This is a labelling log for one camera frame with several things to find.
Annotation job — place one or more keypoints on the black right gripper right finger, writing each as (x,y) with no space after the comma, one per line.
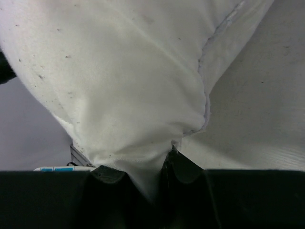
(196,198)

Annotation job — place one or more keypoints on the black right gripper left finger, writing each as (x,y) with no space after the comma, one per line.
(101,199)

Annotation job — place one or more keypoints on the white pillow with print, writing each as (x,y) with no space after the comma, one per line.
(126,79)

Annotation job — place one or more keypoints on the blue white pillow label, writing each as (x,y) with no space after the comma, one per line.
(65,169)

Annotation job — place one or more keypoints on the aluminium right side rail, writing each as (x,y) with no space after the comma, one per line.
(78,158)

